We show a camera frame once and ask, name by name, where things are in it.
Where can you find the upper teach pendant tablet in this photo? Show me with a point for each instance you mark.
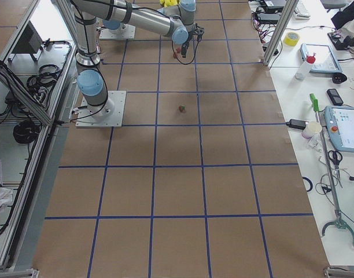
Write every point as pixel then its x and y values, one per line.
pixel 325 59

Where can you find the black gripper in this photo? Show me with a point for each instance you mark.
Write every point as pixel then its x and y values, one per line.
pixel 186 44

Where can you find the aluminium frame post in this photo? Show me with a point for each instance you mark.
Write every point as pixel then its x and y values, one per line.
pixel 279 29

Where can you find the black power adapter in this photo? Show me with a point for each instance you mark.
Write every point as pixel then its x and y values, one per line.
pixel 296 124

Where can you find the black handled scissors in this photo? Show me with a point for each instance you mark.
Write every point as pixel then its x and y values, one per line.
pixel 336 157

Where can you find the yellow banana bunch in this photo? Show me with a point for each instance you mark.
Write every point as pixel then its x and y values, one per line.
pixel 167 3

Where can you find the white paper cup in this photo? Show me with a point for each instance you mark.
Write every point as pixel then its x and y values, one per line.
pixel 311 129

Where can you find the teach pendant tablet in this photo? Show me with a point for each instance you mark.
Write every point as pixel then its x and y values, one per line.
pixel 340 127
pixel 325 59

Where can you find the grey control box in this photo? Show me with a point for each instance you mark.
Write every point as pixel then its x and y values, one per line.
pixel 29 42

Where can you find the black round holder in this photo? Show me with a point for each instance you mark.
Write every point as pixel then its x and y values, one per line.
pixel 338 78

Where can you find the lower teach pendant tablet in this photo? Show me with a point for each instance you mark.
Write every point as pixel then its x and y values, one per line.
pixel 340 127

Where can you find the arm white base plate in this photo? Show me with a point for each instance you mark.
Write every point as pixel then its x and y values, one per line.
pixel 124 32
pixel 111 115

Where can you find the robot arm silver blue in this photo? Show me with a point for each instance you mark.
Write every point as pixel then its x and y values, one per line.
pixel 87 30
pixel 175 20

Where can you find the white bottle red cap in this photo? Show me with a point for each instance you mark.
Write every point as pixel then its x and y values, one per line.
pixel 305 67

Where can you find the yellow tape roll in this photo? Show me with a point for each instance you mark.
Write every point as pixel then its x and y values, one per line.
pixel 291 39

